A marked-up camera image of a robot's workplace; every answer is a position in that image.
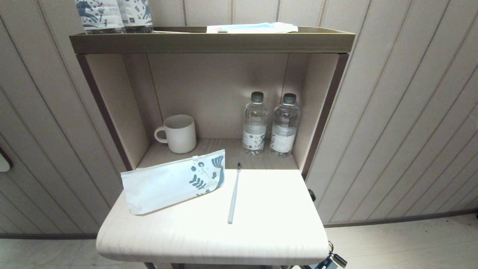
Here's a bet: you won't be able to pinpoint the beige wooden shelf unit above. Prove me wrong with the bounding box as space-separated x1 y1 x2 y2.
69 26 355 269

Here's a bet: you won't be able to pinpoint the floral pouches on top shelf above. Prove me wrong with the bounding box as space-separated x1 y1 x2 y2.
75 0 125 34

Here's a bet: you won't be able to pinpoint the white wall fixture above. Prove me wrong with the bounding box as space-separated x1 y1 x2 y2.
0 148 13 172

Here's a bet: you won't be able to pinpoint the water bottle blue patterned label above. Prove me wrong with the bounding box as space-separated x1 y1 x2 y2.
118 0 154 33

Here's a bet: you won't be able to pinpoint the grey toothbrush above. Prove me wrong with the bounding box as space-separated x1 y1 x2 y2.
227 162 242 225

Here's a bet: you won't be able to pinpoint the clear water bottle grey cap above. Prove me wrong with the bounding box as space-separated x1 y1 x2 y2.
242 92 269 155
270 93 301 158

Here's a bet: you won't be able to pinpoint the white floral zip pouch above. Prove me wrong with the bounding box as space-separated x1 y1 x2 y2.
120 149 226 216

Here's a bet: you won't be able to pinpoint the white ribbed mug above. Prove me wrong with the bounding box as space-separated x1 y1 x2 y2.
154 114 197 154

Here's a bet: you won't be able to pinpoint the white blue packet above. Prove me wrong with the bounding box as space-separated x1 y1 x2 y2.
207 22 298 34

